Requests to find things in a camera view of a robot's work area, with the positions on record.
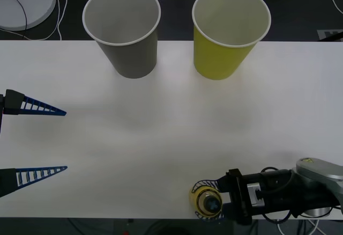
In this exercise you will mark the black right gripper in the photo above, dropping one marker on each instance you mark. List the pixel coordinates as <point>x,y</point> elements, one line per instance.
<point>238,205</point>

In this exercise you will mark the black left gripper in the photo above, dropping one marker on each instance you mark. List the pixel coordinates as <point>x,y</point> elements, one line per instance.
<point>1,106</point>

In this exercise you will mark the yellow bottle with black cap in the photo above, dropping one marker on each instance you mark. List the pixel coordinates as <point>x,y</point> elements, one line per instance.
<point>205,201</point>

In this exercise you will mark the yellow-green plastic bin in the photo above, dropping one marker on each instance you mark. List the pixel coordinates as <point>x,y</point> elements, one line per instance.
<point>217,60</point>

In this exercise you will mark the white round disc base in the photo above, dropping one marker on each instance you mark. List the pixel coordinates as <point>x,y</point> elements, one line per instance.
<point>34,1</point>

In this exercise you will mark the grey plastic bin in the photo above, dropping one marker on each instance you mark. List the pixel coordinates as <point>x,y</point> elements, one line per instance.
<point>134,58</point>

